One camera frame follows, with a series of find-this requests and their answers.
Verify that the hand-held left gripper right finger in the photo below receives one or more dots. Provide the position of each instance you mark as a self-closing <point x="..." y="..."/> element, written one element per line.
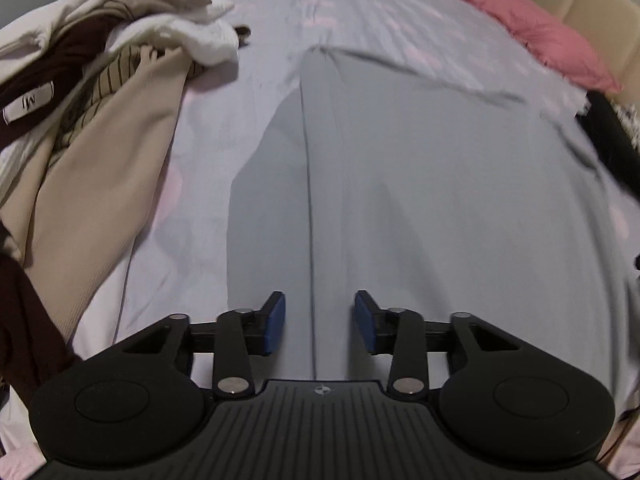
<point x="364" y="320"/>

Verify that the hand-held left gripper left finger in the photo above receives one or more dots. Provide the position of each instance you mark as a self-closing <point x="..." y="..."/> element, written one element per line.
<point x="275" y="322"/>

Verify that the light grey garment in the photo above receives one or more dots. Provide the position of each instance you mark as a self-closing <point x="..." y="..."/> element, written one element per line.
<point x="425" y="185"/>

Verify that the pink fleece cloth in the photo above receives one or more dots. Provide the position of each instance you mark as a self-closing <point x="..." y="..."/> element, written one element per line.
<point x="17" y="460"/>

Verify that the striped beige garment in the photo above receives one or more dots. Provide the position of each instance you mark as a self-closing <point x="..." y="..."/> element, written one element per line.
<point x="110" y="75"/>

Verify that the black folded garment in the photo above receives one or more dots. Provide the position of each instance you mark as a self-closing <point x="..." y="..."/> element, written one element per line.
<point x="612" y="135"/>

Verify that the black and white printed cloth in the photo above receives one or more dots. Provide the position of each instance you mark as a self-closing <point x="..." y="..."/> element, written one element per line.
<point x="631" y="120"/>

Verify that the taupe garment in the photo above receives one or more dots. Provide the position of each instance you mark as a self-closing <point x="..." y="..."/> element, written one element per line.
<point x="170" y="2"/>

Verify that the pink pillow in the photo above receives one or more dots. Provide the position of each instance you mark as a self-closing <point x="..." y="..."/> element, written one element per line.
<point x="550" y="35"/>

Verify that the cream garment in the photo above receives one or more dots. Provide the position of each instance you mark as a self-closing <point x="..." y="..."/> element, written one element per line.
<point x="60" y="10"/>

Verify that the beige padded headboard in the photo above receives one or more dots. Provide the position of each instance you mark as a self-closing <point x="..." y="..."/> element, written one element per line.
<point x="600" y="10"/>

